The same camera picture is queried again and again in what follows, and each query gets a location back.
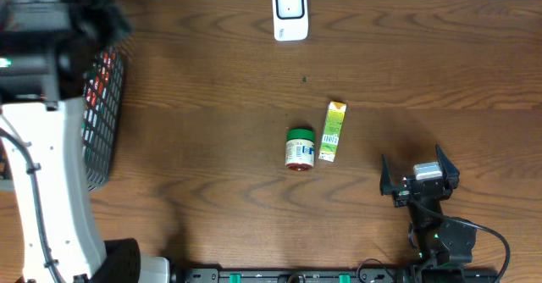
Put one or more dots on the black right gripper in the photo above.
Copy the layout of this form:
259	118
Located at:
388	187

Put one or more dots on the green tea carton box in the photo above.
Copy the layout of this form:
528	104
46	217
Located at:
331	133

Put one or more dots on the green lid jar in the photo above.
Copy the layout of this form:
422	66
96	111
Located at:
299	149

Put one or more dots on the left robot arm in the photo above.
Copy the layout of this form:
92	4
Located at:
46	48

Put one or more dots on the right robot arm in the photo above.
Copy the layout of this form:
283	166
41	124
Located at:
444	243

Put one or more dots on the grey plastic mesh basket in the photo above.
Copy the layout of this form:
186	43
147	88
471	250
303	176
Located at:
103	91

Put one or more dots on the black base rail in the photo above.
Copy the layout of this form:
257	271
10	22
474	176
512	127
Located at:
368	275

